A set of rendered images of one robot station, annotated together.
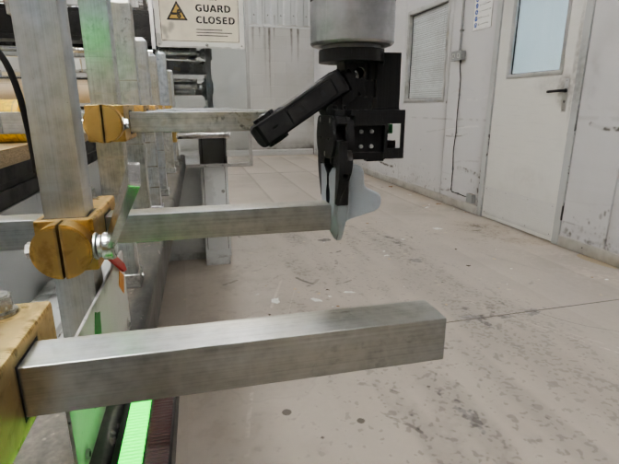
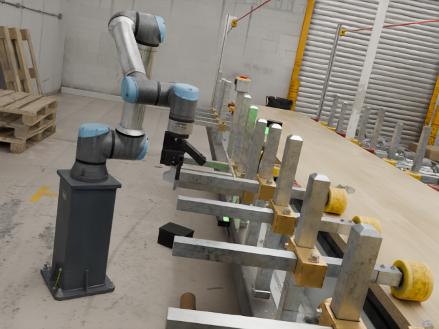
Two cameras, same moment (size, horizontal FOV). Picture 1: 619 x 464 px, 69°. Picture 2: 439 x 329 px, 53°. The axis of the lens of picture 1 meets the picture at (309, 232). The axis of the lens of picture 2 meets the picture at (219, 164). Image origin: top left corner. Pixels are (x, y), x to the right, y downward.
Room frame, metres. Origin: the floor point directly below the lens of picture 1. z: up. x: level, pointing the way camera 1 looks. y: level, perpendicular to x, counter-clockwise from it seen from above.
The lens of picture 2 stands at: (2.02, 0.31, 1.32)
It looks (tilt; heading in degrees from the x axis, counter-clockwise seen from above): 14 degrees down; 187
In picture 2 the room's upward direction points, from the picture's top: 10 degrees clockwise
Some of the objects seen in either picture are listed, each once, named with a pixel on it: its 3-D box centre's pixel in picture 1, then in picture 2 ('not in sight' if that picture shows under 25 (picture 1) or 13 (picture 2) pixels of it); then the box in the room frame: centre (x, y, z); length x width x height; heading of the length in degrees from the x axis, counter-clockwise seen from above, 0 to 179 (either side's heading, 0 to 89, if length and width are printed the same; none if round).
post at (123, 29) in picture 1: (134, 133); (276, 222); (0.90, 0.34, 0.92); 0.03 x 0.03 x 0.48; 14
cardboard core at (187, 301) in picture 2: not in sight; (187, 315); (0.09, 0.04, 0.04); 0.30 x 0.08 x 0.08; 14
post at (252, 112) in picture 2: not in sight; (243, 160); (0.17, 0.17, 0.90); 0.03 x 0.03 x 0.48; 14
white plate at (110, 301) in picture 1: (107, 339); (236, 209); (0.39, 0.20, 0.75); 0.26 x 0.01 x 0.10; 14
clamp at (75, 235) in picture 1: (76, 233); (249, 191); (0.44, 0.24, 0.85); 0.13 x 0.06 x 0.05; 14
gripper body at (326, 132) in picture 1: (356, 108); (174, 149); (0.52, -0.05, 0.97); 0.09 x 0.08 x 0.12; 103
